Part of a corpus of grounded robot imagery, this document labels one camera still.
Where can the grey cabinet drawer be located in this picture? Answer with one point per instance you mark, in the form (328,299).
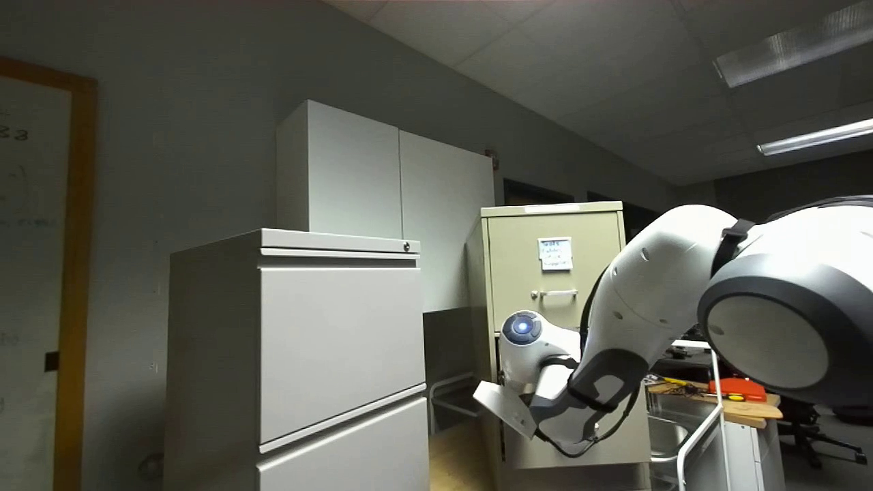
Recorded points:
(343,344)
(356,460)

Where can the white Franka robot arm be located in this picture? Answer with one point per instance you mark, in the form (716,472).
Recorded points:
(665,273)

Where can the beige metal file cabinet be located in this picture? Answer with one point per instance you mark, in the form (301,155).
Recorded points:
(510,262)

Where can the tall white storage cabinet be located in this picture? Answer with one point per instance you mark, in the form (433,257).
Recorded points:
(365,174)

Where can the white paper label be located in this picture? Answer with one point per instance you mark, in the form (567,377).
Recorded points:
(556,256)

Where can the grey metal file cabinet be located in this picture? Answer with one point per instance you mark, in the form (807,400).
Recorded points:
(208,363)

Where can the orange hand tool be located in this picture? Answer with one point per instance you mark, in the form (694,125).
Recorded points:
(737,389)

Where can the wooden work bench top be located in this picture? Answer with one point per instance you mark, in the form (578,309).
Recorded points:
(761,412)

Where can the narrow ceiling light fixture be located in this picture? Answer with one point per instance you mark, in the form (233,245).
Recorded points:
(821,137)

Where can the wood-framed whiteboard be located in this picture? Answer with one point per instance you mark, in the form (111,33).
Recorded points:
(31,273)

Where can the large ceiling light fixture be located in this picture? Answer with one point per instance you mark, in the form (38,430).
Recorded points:
(793,44)

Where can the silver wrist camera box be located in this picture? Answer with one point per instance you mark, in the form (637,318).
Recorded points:
(503,408)

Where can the white metal tube frame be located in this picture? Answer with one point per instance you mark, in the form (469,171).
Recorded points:
(699,432)

